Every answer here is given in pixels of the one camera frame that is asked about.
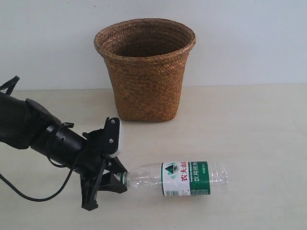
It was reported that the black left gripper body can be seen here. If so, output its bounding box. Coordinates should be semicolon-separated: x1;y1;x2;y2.
77;126;112;211

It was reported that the clear plastic water bottle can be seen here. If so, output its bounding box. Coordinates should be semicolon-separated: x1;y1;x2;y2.
116;161;228;197

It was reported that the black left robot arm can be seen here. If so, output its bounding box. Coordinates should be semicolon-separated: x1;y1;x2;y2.
0;93;127;211

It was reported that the brown woven straw basket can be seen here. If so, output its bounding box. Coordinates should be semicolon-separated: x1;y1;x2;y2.
93;18;196;122

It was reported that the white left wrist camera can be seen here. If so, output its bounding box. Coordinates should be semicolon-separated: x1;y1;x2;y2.
103;117;124;158

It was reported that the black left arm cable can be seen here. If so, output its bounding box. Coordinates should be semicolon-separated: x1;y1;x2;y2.
0;75;106;201

